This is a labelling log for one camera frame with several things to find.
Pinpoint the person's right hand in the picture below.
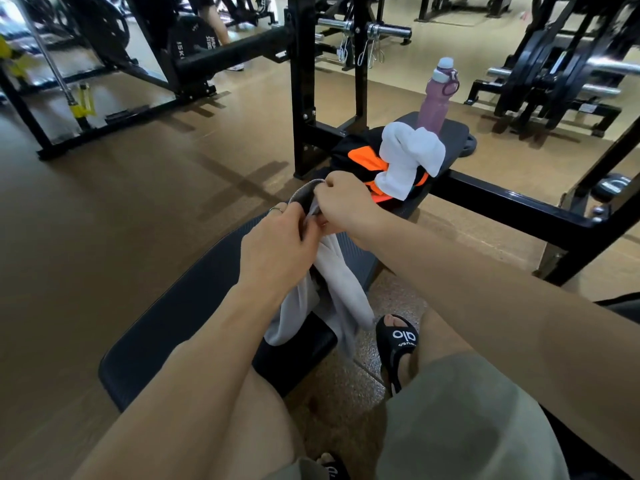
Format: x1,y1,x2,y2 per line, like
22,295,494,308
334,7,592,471
313,170,396,248

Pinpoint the person's left hand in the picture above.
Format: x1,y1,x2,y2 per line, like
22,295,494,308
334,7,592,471
239,201,327,298

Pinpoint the black orange jacket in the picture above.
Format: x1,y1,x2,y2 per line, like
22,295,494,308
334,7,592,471
329,127,431,205

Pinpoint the grey yoga fitness towel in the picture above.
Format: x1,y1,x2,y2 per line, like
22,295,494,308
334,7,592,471
263,178,376,361

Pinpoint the white towel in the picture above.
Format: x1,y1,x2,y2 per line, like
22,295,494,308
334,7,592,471
373,121,447,201

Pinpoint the pink water bottle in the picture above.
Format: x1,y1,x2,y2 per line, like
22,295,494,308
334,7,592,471
416,57,460,135

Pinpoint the dark grey backpack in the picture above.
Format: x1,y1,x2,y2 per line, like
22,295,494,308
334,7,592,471
539,293,640,480

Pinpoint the person's right forearm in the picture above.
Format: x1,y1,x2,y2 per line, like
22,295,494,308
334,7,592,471
359,214,640,478

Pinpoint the person's left forearm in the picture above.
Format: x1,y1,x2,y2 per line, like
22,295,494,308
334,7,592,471
72,282,301,480

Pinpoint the person's left leg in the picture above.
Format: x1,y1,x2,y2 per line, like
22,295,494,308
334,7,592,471
219,369,306,475

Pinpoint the black ribbed bench pad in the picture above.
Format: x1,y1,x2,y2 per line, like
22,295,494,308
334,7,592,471
98,112,471,413

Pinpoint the black right slipper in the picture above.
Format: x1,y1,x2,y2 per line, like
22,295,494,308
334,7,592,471
375,314,420,395

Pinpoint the black slipper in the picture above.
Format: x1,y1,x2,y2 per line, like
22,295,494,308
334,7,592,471
375,314,420,395
315,452,351,480

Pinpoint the black power rack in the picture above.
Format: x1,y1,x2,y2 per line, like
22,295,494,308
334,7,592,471
0,0,296,161

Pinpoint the black weight plate white print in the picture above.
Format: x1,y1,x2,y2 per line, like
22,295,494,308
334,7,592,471
167,17,221,81

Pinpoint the black left slipper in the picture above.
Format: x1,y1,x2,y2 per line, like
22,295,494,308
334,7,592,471
315,452,351,480

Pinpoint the black exercise machine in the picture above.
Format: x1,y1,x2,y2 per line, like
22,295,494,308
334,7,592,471
415,0,516,23

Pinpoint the rack of black weight plates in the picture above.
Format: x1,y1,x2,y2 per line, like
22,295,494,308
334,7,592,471
465,0,640,138

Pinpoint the yellow safety catch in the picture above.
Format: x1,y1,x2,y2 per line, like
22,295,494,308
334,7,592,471
69,83,96,121

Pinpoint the black weight plate grey print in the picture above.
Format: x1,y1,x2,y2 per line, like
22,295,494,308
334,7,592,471
589,173,632,203

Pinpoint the black steel bench frame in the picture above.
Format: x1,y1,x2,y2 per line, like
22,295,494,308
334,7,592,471
287,0,640,287

